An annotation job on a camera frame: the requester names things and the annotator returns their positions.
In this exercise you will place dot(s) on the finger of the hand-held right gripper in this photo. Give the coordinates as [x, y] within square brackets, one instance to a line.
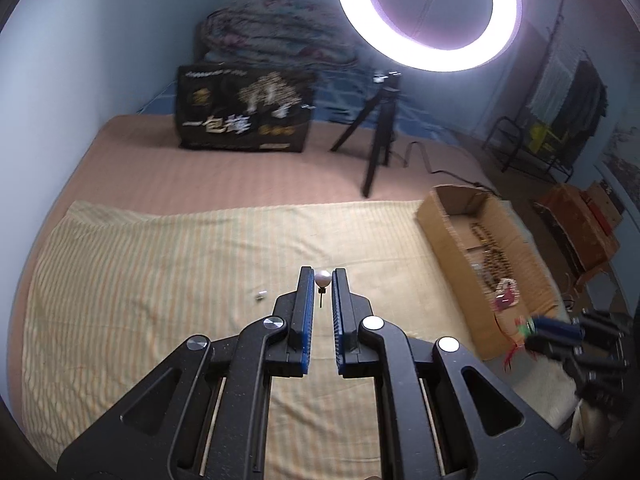
[557, 329]
[547, 347]

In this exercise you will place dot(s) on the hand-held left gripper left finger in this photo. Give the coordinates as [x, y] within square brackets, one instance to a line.
[305, 320]

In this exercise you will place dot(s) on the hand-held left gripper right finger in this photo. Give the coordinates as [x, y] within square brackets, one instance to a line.
[340, 325]

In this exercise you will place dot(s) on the pearl stud earring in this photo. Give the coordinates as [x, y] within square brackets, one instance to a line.
[322, 279]

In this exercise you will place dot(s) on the small white earring back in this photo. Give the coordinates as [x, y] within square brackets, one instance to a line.
[260, 296]

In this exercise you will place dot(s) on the orange-brown cardboard box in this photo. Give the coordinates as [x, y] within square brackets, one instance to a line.
[580, 225]

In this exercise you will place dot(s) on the yellow striped cloth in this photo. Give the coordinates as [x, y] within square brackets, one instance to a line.
[175, 270]

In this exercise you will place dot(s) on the tan bed sheet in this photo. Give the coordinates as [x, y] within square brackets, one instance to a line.
[225, 175]

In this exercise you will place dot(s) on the black metal clothes rack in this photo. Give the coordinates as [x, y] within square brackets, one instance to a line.
[505, 145]

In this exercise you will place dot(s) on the yellow box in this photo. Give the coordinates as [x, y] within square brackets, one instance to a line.
[539, 138]

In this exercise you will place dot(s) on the black tripod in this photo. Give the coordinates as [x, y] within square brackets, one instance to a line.
[377, 135]

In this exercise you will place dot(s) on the black snack bag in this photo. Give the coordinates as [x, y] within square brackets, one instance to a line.
[240, 115]

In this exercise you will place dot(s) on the dark hanging clothes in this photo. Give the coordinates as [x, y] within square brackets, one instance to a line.
[585, 105]

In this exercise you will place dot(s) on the striped hanging towel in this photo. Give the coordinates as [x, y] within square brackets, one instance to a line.
[547, 87]

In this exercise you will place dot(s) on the folded floral quilt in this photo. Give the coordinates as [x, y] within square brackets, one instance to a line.
[275, 30]

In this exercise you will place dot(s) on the wall poster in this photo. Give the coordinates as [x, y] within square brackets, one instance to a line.
[622, 160]

